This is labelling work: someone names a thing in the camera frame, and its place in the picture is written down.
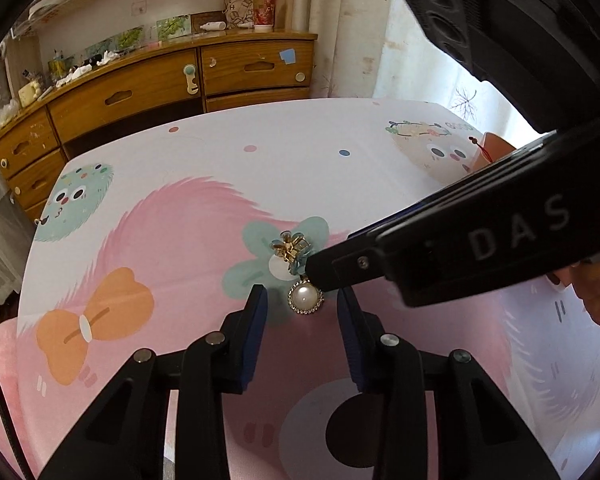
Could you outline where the white leaf print curtain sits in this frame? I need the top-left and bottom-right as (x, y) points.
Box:
(275, 0), (556, 141)

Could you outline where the wooden desk with drawers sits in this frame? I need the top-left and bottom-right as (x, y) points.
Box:
(0, 32), (318, 226)

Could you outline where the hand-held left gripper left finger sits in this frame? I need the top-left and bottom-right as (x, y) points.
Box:
(37, 284), (270, 480)

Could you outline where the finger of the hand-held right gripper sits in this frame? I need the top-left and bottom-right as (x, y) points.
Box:
(305, 240), (398, 293)
(347, 187), (451, 245)

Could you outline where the cartoon printed tablecloth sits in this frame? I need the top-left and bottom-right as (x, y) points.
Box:
(17, 97), (600, 480)

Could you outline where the row of green photos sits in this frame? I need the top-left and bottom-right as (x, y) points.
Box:
(85, 12), (191, 57)

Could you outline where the black cable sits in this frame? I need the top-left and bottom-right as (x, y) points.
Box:
(0, 334), (32, 480)

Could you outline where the person's right hand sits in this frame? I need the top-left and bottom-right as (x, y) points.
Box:
(570, 261), (600, 333)

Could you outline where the orange paper box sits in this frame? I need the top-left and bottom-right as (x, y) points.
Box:
(467, 131), (518, 173)

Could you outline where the pink blanket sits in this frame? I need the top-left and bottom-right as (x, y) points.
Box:
(0, 317), (43, 480)

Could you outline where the red and white paper cup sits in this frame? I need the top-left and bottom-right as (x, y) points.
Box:
(251, 0), (280, 29)

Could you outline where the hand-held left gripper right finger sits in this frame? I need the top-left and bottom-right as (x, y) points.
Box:
(336, 290), (563, 480)

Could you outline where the pearl earring with gold clip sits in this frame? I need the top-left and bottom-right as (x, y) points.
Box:
(270, 230), (327, 315)

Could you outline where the yellow mug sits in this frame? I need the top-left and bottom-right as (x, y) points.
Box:
(19, 82), (44, 106)

